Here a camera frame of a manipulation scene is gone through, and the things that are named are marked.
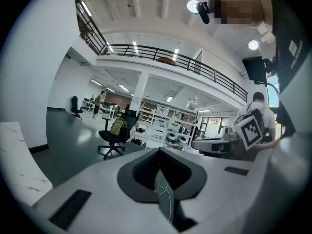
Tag black metal railing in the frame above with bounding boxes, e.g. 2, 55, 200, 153
75, 0, 248, 103

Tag black box device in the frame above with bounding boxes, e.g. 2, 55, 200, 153
242, 56, 272, 85

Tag person's black shirt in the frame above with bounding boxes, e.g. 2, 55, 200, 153
267, 0, 312, 137

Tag white desk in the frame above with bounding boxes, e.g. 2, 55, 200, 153
82, 98, 118, 118

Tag person's head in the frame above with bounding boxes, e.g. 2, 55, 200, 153
209, 0, 273, 30

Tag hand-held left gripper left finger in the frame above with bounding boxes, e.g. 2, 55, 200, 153
31, 148, 180, 234

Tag yellow green backpack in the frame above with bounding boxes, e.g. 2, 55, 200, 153
110, 117, 128, 136

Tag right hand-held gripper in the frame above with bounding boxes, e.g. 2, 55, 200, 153
192, 113, 266, 159

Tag white storage shelving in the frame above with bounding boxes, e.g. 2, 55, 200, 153
138, 100, 198, 148

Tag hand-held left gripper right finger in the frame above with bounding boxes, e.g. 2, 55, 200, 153
159, 148, 267, 232

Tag black mesh office chair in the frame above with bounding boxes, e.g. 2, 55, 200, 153
97, 109, 141, 161

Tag black head camera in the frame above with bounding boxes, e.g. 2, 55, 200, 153
196, 1, 211, 25

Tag white marble table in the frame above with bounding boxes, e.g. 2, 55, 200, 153
0, 121, 54, 207

